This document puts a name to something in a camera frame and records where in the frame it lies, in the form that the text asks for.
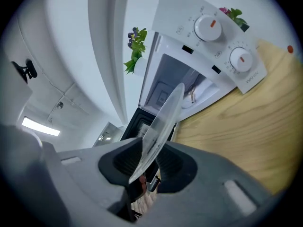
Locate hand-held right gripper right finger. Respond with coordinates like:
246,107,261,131
146,142,273,226

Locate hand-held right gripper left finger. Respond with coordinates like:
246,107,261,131
58,137,144,222

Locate clear glass plate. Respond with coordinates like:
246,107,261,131
128,82,186,184

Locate glass partition window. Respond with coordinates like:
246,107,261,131
93,121,125,148

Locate long ceiling light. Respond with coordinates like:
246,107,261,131
22,116,61,137

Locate green leafy potted plant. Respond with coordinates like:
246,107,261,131
123,55,148,76

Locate small white microwave knob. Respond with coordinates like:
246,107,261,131
229,46,254,73

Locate purple flower potted plant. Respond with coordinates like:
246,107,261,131
126,26,149,59

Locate large white microwave knob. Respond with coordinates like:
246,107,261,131
193,14,223,43

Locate pink flower potted plant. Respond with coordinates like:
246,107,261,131
218,6,250,33

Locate white microwave oven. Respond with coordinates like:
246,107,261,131
119,0,268,151

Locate white microwave roller ring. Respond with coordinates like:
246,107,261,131
181,88,202,110

